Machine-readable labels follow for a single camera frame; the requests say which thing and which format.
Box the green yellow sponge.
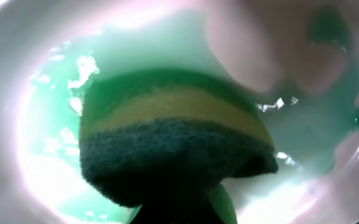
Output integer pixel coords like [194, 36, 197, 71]
[78, 69, 279, 223]

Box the white plate tray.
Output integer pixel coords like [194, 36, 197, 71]
[0, 1, 359, 223]

